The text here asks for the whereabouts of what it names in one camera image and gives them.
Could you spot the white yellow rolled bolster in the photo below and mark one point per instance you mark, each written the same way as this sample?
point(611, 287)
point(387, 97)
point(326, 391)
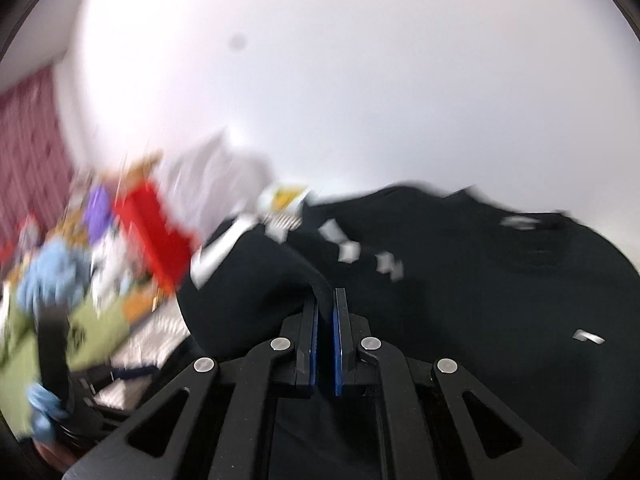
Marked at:
point(279, 197)

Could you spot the black sweatshirt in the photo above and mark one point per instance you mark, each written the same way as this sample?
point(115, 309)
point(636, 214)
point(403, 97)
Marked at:
point(540, 309)

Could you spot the red patterned curtain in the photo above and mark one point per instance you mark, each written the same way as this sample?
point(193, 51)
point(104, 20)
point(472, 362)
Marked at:
point(36, 169)

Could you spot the purple plush toy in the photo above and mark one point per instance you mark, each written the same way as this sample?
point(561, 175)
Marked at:
point(98, 211)

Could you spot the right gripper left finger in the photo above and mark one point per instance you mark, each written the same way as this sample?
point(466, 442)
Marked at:
point(214, 420)

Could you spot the person left hand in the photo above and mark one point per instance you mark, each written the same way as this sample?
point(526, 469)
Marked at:
point(56, 455)

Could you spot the white plastic shopping bag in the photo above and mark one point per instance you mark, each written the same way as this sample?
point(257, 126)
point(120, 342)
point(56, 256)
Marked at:
point(200, 186)

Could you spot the red paper shopping bag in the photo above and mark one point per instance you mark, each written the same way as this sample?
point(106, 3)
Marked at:
point(165, 250)

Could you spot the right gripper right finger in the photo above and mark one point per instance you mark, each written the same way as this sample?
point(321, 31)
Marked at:
point(436, 420)

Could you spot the light blue cloth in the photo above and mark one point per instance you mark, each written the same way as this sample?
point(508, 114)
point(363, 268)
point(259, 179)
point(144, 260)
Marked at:
point(59, 275)

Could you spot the striped quilted mattress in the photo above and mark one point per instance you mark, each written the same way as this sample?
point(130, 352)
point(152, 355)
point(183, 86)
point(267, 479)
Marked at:
point(151, 343)

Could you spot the green bed sheet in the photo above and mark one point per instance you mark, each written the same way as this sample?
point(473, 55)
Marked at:
point(89, 337)

